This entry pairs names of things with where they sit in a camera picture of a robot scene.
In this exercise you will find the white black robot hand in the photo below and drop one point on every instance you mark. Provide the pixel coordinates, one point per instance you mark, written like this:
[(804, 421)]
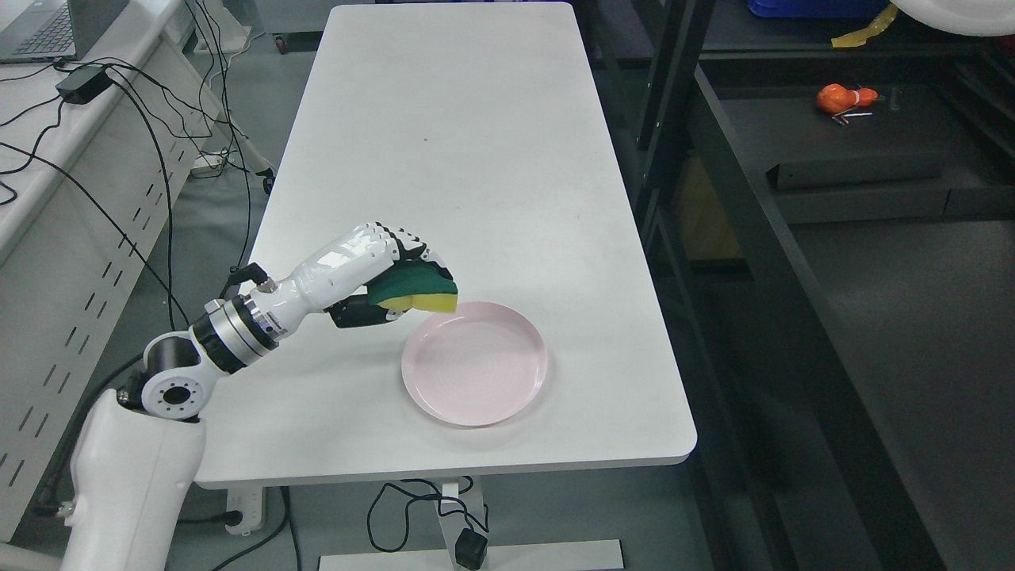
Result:
[(333, 274)]

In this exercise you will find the orange plastic toy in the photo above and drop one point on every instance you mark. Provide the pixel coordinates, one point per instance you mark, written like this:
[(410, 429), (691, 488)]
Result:
[(835, 98)]

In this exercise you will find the black power adapter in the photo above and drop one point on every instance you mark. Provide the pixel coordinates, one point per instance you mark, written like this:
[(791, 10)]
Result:
[(83, 85)]

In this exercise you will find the black power brick under table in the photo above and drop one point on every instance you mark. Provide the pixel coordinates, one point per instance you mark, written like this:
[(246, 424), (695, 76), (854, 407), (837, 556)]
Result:
[(470, 549)]

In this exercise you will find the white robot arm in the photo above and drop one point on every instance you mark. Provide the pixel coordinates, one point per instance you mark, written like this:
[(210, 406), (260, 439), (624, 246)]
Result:
[(138, 451)]

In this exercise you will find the white side desk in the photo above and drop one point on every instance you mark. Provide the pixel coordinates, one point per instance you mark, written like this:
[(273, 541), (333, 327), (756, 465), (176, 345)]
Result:
[(85, 195)]

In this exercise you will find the white table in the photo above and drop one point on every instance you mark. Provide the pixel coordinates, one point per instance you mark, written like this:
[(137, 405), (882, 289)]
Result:
[(477, 127)]

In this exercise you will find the yellow tape strip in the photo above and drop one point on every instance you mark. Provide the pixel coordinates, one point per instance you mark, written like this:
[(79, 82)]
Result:
[(858, 38)]

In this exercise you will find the blue plastic bin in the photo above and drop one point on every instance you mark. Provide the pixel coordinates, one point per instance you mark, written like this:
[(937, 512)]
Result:
[(817, 9)]

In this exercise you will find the black metal shelf rack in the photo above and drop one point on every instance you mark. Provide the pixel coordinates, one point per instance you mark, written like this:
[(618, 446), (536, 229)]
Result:
[(838, 288)]

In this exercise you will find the grey laptop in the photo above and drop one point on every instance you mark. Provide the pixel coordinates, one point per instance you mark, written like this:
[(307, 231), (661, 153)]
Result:
[(57, 30)]

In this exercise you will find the pink round plate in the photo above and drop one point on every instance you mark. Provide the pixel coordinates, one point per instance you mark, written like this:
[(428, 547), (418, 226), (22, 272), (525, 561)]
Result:
[(476, 367)]

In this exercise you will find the green yellow sponge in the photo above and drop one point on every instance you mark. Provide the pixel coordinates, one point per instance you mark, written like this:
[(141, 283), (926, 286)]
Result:
[(414, 285)]

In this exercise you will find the white power strip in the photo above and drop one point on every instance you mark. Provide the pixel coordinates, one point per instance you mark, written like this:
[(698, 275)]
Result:
[(208, 165)]

